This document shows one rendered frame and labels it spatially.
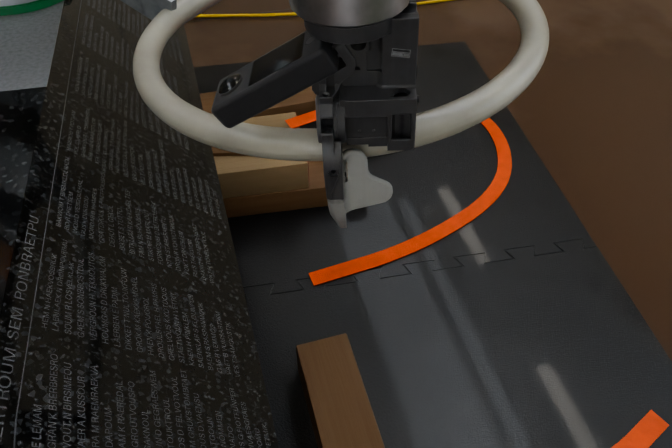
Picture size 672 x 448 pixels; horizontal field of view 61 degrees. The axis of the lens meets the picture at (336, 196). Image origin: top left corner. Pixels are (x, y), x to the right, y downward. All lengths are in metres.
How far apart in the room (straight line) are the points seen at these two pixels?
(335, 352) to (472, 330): 0.39
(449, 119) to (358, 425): 0.83
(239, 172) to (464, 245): 0.68
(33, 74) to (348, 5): 0.61
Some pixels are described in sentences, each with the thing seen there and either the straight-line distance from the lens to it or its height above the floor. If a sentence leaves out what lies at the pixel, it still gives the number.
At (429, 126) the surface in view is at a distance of 0.52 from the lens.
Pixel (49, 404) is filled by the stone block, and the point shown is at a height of 0.79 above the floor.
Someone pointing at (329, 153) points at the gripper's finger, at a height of 0.97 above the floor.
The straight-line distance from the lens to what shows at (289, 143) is 0.51.
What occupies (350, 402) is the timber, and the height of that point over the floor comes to 0.14.
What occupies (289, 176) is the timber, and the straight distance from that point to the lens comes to 1.64.
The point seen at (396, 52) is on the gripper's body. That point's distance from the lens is 0.45.
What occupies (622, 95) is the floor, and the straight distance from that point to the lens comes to 2.46.
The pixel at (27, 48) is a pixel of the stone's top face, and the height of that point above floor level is 0.83.
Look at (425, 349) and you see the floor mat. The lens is 1.47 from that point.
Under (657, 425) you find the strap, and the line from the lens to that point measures 1.54.
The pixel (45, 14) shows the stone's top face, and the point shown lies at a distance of 1.08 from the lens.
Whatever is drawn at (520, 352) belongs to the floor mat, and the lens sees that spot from 1.52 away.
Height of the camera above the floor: 1.28
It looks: 46 degrees down
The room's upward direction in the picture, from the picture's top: straight up
